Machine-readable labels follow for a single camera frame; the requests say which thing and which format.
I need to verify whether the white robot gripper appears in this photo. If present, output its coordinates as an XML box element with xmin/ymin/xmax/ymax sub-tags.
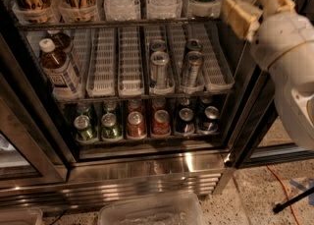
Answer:
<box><xmin>221</xmin><ymin>0</ymin><xmax>314</xmax><ymax>71</ymax></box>

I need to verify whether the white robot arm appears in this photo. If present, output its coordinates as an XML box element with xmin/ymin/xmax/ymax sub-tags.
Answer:
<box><xmin>222</xmin><ymin>0</ymin><xmax>314</xmax><ymax>150</ymax></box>

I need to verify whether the front silver slim can right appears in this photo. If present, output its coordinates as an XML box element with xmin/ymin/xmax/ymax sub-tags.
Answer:
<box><xmin>181</xmin><ymin>51</ymin><xmax>204</xmax><ymax>86</ymax></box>

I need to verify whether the rear blue can right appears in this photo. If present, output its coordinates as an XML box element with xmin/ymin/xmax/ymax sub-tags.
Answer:
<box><xmin>198</xmin><ymin>95</ymin><xmax>213</xmax><ymax>108</ymax></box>

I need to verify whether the blue can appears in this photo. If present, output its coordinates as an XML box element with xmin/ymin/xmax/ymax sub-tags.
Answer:
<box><xmin>199</xmin><ymin>106</ymin><xmax>219</xmax><ymax>133</ymax></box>
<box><xmin>177</xmin><ymin>97</ymin><xmax>191</xmax><ymax>110</ymax></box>
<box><xmin>198</xmin><ymin>95</ymin><xmax>213</xmax><ymax>108</ymax></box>
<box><xmin>176</xmin><ymin>108</ymin><xmax>194</xmax><ymax>135</ymax></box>

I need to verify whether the rear silver slim can left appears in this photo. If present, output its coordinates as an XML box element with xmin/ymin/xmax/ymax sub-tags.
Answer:
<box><xmin>149</xmin><ymin>39</ymin><xmax>166</xmax><ymax>55</ymax></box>

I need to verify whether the rear blue can left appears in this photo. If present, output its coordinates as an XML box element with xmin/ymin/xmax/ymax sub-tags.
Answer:
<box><xmin>177</xmin><ymin>97</ymin><xmax>191</xmax><ymax>110</ymax></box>

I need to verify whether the front silver slim can left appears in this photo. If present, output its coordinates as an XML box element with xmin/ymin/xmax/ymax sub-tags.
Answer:
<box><xmin>150</xmin><ymin>51</ymin><xmax>170</xmax><ymax>89</ymax></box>

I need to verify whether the front blue can right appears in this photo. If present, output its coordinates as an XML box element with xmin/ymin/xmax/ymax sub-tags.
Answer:
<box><xmin>199</xmin><ymin>106</ymin><xmax>219</xmax><ymax>133</ymax></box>

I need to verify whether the front blue can left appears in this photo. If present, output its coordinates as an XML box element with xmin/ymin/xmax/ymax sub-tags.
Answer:
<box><xmin>176</xmin><ymin>108</ymin><xmax>194</xmax><ymax>135</ymax></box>

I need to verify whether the rear red can right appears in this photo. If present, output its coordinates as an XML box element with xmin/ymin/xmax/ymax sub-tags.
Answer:
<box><xmin>151</xmin><ymin>98</ymin><xmax>166</xmax><ymax>112</ymax></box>

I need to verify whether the red can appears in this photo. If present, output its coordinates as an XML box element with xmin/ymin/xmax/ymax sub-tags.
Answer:
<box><xmin>127</xmin><ymin>111</ymin><xmax>146</xmax><ymax>139</ymax></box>
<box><xmin>151</xmin><ymin>98</ymin><xmax>166</xmax><ymax>112</ymax></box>
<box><xmin>152</xmin><ymin>110</ymin><xmax>171</xmax><ymax>136</ymax></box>
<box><xmin>128</xmin><ymin>99</ymin><xmax>144</xmax><ymax>113</ymax></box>

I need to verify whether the front red can right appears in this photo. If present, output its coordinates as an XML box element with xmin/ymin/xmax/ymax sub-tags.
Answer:
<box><xmin>152</xmin><ymin>110</ymin><xmax>171</xmax><ymax>136</ymax></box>

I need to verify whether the rear red can left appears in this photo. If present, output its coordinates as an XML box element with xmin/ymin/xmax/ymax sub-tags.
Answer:
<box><xmin>128</xmin><ymin>99</ymin><xmax>144</xmax><ymax>113</ymax></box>

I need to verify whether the stainless steel fridge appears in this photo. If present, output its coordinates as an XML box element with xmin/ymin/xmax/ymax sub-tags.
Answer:
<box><xmin>0</xmin><ymin>0</ymin><xmax>314</xmax><ymax>210</ymax></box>

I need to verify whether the front red can left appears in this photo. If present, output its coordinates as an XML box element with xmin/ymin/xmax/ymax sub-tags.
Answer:
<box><xmin>127</xmin><ymin>111</ymin><xmax>146</xmax><ymax>139</ymax></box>

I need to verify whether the rear green can right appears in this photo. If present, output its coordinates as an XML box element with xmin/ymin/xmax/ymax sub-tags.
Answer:
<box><xmin>102</xmin><ymin>100</ymin><xmax>119</xmax><ymax>115</ymax></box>

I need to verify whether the front green can right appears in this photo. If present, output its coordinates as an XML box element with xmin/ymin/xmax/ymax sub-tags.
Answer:
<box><xmin>101</xmin><ymin>113</ymin><xmax>121</xmax><ymax>140</ymax></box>

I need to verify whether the rear green can left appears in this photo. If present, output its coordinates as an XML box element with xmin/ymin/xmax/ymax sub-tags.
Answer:
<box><xmin>77</xmin><ymin>102</ymin><xmax>97</xmax><ymax>125</ymax></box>

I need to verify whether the front green can left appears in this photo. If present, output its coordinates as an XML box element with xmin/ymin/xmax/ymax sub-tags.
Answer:
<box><xmin>74</xmin><ymin>115</ymin><xmax>97</xmax><ymax>141</ymax></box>

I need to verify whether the empty white tray right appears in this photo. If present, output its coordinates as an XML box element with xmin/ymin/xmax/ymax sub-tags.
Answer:
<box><xmin>192</xmin><ymin>23</ymin><xmax>235</xmax><ymax>92</ymax></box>

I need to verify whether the empty white tray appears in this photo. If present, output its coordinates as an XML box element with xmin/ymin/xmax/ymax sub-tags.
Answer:
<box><xmin>192</xmin><ymin>23</ymin><xmax>235</xmax><ymax>92</ymax></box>
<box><xmin>118</xmin><ymin>28</ymin><xmax>144</xmax><ymax>97</ymax></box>
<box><xmin>86</xmin><ymin>28</ymin><xmax>116</xmax><ymax>97</ymax></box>

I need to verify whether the empty white tray middle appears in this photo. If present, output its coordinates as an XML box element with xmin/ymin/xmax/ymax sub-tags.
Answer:
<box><xmin>118</xmin><ymin>28</ymin><xmax>144</xmax><ymax>97</ymax></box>

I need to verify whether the empty white tray left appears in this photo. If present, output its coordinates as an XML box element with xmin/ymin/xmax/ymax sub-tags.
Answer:
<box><xmin>86</xmin><ymin>28</ymin><xmax>116</xmax><ymax>97</ymax></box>

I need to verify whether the rear brown tea bottle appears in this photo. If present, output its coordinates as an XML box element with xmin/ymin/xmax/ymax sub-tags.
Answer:
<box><xmin>46</xmin><ymin>29</ymin><xmax>81</xmax><ymax>73</ymax></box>

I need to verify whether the black stand leg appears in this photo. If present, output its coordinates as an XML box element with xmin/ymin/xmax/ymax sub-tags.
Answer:
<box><xmin>273</xmin><ymin>187</ymin><xmax>314</xmax><ymax>213</ymax></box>

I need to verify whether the brown tea bottle white cap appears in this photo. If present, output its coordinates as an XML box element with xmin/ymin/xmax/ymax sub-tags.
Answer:
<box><xmin>39</xmin><ymin>38</ymin><xmax>80</xmax><ymax>99</ymax></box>

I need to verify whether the clear plastic bin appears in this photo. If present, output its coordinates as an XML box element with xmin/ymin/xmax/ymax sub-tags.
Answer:
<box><xmin>97</xmin><ymin>193</ymin><xmax>206</xmax><ymax>225</ymax></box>

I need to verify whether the clear bin corner left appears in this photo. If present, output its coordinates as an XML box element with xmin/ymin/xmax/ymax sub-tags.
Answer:
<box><xmin>0</xmin><ymin>208</ymin><xmax>45</xmax><ymax>225</ymax></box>

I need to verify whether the orange cable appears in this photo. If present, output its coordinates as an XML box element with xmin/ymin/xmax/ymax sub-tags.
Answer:
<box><xmin>265</xmin><ymin>165</ymin><xmax>302</xmax><ymax>225</ymax></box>

